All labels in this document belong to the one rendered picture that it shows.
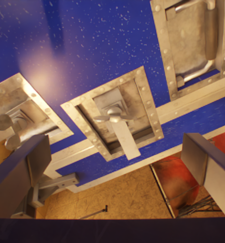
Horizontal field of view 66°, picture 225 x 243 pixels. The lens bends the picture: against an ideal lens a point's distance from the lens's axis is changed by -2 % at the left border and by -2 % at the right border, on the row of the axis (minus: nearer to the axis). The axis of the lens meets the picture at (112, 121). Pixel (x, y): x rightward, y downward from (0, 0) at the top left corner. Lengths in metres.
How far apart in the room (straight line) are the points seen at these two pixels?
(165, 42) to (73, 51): 0.12
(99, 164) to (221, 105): 0.27
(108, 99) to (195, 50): 0.15
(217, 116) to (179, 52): 0.17
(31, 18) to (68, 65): 0.06
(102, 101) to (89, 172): 0.19
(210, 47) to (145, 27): 0.11
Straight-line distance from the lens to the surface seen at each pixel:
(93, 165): 0.39
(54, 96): 0.25
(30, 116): 0.29
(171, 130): 0.37
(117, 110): 0.27
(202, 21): 0.29
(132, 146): 0.29
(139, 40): 0.24
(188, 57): 0.30
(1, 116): 0.27
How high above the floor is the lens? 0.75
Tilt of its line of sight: 7 degrees up
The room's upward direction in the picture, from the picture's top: 114 degrees counter-clockwise
